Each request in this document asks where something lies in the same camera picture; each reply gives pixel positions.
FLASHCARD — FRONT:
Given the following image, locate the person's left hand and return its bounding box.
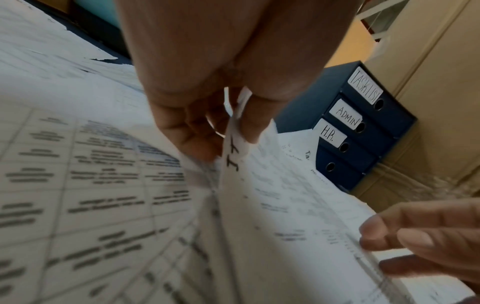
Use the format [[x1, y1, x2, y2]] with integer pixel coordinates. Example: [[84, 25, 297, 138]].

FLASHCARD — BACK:
[[112, 0, 365, 164]]

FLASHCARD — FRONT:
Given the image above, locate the person's right hand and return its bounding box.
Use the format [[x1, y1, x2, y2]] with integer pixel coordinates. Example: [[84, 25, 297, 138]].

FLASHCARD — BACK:
[[358, 198, 480, 291]]

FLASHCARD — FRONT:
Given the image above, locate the pile of printed papers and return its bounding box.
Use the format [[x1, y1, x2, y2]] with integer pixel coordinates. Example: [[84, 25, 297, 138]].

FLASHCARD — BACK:
[[0, 0, 480, 304]]

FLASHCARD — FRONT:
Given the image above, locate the printed paper sheet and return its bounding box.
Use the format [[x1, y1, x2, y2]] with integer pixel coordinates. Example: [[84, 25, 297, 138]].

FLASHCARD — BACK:
[[0, 89, 421, 304]]

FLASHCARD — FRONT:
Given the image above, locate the brown cardboard box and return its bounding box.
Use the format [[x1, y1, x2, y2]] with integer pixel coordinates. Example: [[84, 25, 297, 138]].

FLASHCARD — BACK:
[[359, 0, 480, 200]]

